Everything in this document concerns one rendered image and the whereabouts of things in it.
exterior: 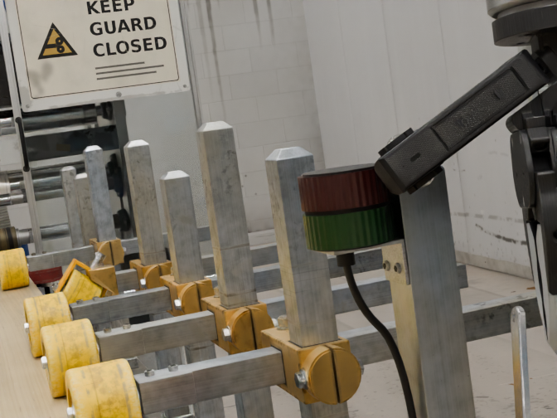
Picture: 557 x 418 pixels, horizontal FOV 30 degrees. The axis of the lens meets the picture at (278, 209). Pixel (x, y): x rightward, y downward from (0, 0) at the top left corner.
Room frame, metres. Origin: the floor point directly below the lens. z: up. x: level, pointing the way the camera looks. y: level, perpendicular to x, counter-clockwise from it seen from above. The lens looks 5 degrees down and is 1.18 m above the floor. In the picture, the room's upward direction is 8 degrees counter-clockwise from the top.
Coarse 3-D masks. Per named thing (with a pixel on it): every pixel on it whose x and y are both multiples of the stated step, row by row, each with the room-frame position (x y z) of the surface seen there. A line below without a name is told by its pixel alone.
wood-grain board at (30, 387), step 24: (0, 288) 2.14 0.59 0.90; (24, 288) 2.09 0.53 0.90; (0, 312) 1.82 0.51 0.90; (0, 336) 1.58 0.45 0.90; (24, 336) 1.55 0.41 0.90; (0, 360) 1.39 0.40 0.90; (24, 360) 1.37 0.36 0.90; (0, 384) 1.24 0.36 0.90; (24, 384) 1.23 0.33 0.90; (0, 408) 1.12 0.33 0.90; (24, 408) 1.11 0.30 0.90; (48, 408) 1.10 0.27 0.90
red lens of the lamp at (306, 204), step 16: (336, 176) 0.65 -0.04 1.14; (352, 176) 0.65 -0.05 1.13; (368, 176) 0.65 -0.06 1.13; (304, 192) 0.66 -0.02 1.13; (320, 192) 0.65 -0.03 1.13; (336, 192) 0.65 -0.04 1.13; (352, 192) 0.65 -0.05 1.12; (368, 192) 0.65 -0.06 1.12; (384, 192) 0.66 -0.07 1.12; (304, 208) 0.67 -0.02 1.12; (320, 208) 0.65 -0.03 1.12; (336, 208) 0.65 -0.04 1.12
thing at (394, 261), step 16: (304, 176) 0.67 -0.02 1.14; (320, 176) 0.66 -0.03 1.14; (352, 208) 0.65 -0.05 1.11; (368, 208) 0.65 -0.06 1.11; (400, 240) 0.67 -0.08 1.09; (352, 256) 0.67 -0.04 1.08; (384, 256) 0.70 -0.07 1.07; (400, 256) 0.67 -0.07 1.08; (400, 272) 0.68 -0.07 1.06; (352, 288) 0.67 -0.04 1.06; (368, 320) 0.68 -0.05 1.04; (384, 336) 0.68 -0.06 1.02; (400, 368) 0.68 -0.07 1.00; (416, 416) 0.68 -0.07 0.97
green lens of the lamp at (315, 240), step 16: (384, 208) 0.66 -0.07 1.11; (304, 224) 0.67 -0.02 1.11; (320, 224) 0.66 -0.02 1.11; (336, 224) 0.65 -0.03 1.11; (352, 224) 0.65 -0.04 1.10; (368, 224) 0.65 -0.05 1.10; (384, 224) 0.66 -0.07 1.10; (320, 240) 0.66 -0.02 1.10; (336, 240) 0.65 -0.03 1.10; (352, 240) 0.65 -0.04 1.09; (368, 240) 0.65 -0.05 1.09; (384, 240) 0.65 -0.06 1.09
